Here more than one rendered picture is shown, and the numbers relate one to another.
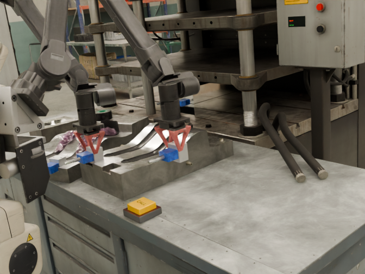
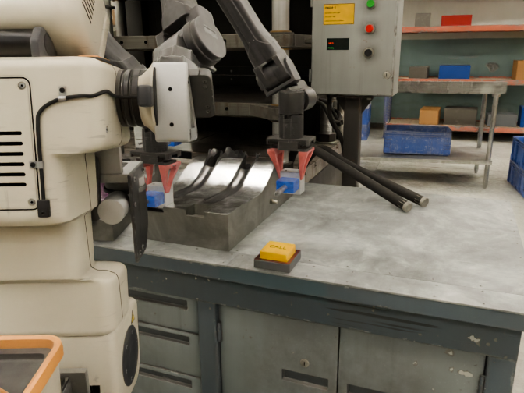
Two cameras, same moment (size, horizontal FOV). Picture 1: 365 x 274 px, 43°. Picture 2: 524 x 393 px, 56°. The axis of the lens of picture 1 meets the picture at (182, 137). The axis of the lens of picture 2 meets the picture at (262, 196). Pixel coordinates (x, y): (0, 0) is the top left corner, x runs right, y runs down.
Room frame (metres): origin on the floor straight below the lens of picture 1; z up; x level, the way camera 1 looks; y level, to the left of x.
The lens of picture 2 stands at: (0.36, 0.64, 1.25)
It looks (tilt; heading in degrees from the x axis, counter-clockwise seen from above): 17 degrees down; 331
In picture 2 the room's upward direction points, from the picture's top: 1 degrees counter-clockwise
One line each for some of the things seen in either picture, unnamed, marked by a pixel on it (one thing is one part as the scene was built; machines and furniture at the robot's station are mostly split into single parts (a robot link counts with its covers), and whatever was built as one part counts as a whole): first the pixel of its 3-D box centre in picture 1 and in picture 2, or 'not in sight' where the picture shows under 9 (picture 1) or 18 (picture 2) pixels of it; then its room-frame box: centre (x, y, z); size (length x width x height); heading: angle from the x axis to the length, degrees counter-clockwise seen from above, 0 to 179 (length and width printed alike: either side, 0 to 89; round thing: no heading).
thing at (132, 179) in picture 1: (158, 150); (224, 189); (1.57, 0.09, 0.87); 0.50 x 0.26 x 0.14; 130
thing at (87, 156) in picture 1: (82, 158); (149, 200); (1.45, 0.34, 0.91); 0.13 x 0.05 x 0.05; 129
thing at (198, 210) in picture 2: (112, 171); (200, 214); (1.39, 0.24, 0.87); 0.05 x 0.05 x 0.04; 40
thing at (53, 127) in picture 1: (54, 129); not in sight; (2.18, 0.62, 0.84); 0.20 x 0.15 x 0.07; 130
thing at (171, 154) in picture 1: (165, 155); (285, 185); (1.30, 0.05, 0.94); 0.13 x 0.05 x 0.05; 129
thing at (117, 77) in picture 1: (128, 69); not in sight; (7.22, 0.73, 0.42); 0.60 x 0.42 x 0.33; 36
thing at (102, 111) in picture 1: (102, 114); not in sight; (1.97, 0.34, 0.93); 0.08 x 0.08 x 0.04
